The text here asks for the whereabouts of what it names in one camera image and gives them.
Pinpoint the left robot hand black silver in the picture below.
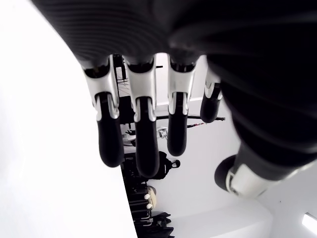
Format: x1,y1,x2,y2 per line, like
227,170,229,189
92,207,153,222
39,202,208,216
29,0,317,199

